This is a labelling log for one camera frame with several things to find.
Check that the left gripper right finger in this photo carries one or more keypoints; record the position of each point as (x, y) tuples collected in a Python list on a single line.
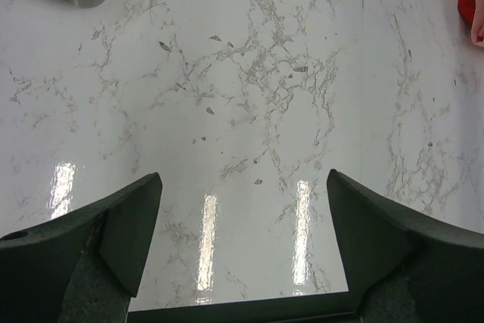
[(402, 265)]

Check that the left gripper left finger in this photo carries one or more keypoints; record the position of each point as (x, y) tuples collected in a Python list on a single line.
[(84, 266)]

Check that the pink folded t shirt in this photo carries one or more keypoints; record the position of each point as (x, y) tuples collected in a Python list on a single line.
[(477, 25)]

